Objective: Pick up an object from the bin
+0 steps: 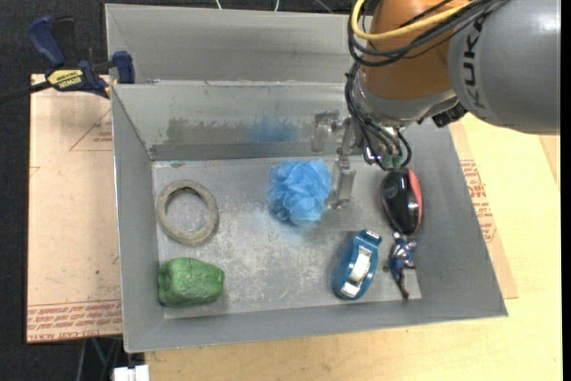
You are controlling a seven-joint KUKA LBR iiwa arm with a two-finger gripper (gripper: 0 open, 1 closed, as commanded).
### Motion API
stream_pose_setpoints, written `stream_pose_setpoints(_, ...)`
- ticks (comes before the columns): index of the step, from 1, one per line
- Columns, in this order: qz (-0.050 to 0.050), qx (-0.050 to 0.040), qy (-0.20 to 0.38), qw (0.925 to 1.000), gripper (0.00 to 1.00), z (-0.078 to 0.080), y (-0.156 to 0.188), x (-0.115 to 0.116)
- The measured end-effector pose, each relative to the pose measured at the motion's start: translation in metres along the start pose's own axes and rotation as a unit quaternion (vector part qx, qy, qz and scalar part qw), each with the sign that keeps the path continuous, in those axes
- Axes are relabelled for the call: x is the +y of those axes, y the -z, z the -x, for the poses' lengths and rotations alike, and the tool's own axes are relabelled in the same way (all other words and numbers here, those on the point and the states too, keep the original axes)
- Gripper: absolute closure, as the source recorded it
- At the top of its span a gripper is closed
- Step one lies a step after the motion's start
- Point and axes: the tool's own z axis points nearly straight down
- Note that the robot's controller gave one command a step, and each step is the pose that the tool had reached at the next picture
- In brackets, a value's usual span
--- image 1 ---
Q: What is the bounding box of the blue toy action figure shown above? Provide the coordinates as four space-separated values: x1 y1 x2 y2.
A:
385 231 418 301

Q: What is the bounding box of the green toy pepper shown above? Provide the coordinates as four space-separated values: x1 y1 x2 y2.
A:
157 257 226 308

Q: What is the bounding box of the brown cardboard board red print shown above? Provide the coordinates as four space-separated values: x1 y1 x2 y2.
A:
25 73 519 344

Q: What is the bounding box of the grey rubber ring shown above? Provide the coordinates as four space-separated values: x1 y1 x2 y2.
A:
155 179 220 247

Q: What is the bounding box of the grey metal bin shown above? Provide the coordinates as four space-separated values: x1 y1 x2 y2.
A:
104 3 509 354

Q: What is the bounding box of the black and red computer mouse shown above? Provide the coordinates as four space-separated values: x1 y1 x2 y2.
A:
379 168 424 236

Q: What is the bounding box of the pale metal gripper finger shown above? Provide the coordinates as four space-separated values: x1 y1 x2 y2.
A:
328 155 358 211
311 110 345 153

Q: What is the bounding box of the blue tape dispenser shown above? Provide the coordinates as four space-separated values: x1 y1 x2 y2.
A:
331 228 384 301

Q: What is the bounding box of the blue mesh bath sponge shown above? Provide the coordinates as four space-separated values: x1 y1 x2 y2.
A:
266 158 334 228

